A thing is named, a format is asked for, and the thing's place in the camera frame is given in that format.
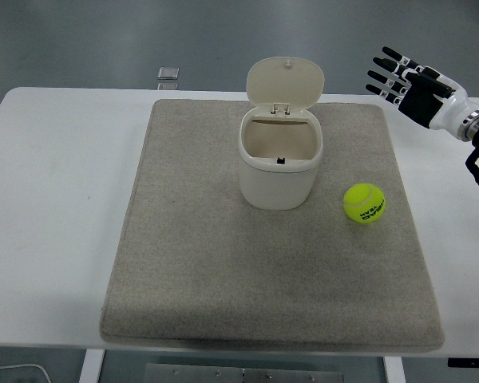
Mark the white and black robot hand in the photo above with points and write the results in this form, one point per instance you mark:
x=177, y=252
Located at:
x=449, y=107

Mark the yellow-green tennis ball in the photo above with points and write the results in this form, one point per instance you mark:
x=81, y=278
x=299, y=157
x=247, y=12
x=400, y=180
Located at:
x=363, y=201

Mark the cream plastic bin with lid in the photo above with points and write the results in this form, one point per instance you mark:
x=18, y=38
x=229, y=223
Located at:
x=277, y=187

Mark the black table control panel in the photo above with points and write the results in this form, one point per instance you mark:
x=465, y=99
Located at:
x=471, y=362

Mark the white table leg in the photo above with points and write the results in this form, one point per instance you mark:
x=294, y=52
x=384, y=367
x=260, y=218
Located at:
x=394, y=371
x=91, y=367

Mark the beige felt mat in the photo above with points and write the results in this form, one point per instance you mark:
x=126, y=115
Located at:
x=223, y=259

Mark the silver floor socket plate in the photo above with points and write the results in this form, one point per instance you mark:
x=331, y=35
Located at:
x=168, y=72
x=167, y=86

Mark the grey metal plate with screws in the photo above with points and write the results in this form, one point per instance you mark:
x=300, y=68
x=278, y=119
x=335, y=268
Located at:
x=191, y=375

